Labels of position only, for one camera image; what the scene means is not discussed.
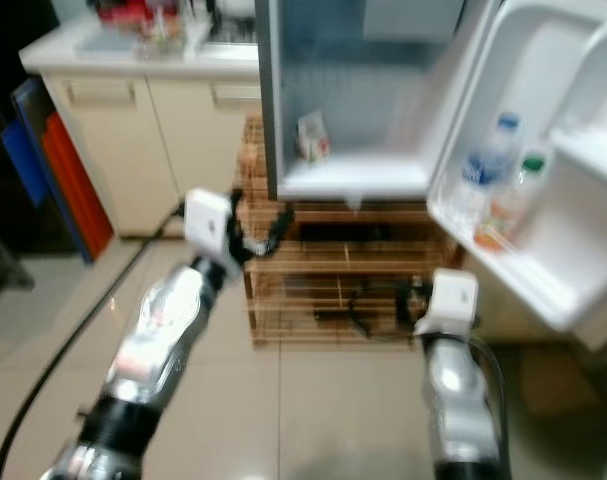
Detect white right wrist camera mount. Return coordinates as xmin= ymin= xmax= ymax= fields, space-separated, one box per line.
xmin=414 ymin=267 xmax=482 ymax=340

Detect steel gas stove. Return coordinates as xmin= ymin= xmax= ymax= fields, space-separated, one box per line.
xmin=203 ymin=10 xmax=259 ymax=47

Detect blue cap water bottle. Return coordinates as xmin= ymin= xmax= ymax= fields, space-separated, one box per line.
xmin=453 ymin=112 xmax=525 ymax=227

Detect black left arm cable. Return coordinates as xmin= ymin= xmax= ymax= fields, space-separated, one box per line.
xmin=0 ymin=198 xmax=189 ymax=480

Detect glass dish with food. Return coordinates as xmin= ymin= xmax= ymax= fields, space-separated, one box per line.
xmin=138 ymin=10 xmax=185 ymax=57

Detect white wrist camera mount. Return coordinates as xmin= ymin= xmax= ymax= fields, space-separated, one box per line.
xmin=183 ymin=188 xmax=237 ymax=263
xmin=414 ymin=267 xmax=482 ymax=340

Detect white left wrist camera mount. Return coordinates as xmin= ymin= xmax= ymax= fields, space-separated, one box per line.
xmin=183 ymin=188 xmax=237 ymax=263

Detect green cap drink bottle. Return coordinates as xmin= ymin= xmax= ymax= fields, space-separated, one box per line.
xmin=475 ymin=150 xmax=548 ymax=253

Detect red kitchen appliance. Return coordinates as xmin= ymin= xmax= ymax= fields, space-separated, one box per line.
xmin=98 ymin=0 xmax=174 ymax=23

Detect orange flat board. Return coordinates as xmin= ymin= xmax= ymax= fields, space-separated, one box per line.
xmin=40 ymin=110 xmax=116 ymax=259

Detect cream kitchen counter cabinet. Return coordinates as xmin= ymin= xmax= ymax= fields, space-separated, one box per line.
xmin=18 ymin=20 xmax=260 ymax=240

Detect grey counter mat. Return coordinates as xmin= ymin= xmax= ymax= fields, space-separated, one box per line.
xmin=78 ymin=28 xmax=144 ymax=54

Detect wooden wine rack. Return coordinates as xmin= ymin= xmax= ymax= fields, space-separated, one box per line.
xmin=236 ymin=115 xmax=470 ymax=349

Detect grey metal frame chair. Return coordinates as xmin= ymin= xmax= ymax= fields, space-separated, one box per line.
xmin=0 ymin=225 xmax=34 ymax=293

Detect blue flat board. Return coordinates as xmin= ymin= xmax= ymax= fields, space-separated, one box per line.
xmin=5 ymin=78 xmax=92 ymax=266

